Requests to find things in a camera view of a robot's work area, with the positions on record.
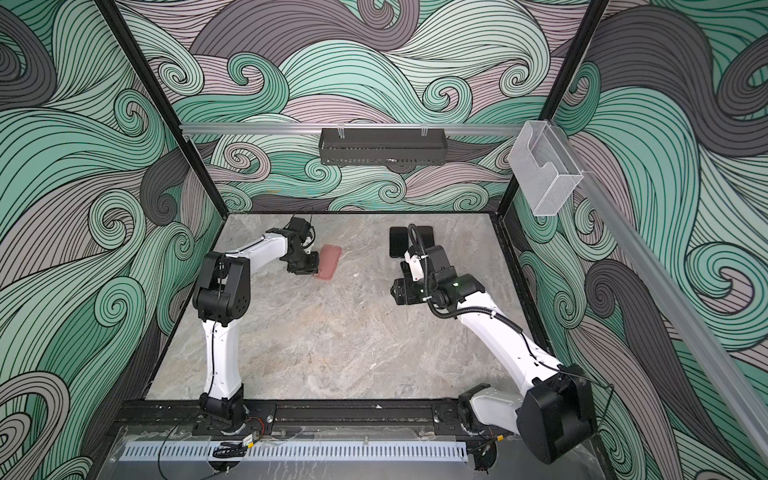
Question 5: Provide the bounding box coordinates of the clear plastic wall holder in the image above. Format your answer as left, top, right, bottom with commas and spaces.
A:
507, 120, 583, 217

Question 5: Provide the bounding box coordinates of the white slotted cable duct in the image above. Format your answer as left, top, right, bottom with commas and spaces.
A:
119, 440, 468, 462

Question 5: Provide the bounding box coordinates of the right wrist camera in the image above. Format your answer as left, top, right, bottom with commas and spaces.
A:
404, 251, 425, 282

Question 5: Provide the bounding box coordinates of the aluminium rail wall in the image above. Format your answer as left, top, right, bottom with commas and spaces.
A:
549, 124, 767, 460
179, 122, 523, 137

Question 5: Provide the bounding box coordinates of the black wall tray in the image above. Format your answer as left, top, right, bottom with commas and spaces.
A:
318, 128, 448, 166

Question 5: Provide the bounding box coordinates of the aluminium rail right wall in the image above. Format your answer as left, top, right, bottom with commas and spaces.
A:
549, 124, 767, 460

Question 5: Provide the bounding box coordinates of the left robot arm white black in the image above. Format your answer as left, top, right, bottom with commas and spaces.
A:
192, 216, 319, 432

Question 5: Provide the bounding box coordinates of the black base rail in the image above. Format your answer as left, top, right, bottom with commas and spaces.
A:
116, 398, 485, 434

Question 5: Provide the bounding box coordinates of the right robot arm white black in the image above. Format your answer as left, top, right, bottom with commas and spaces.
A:
390, 245, 597, 464

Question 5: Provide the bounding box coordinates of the aluminium rail back wall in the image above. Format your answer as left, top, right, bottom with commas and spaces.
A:
179, 122, 523, 137

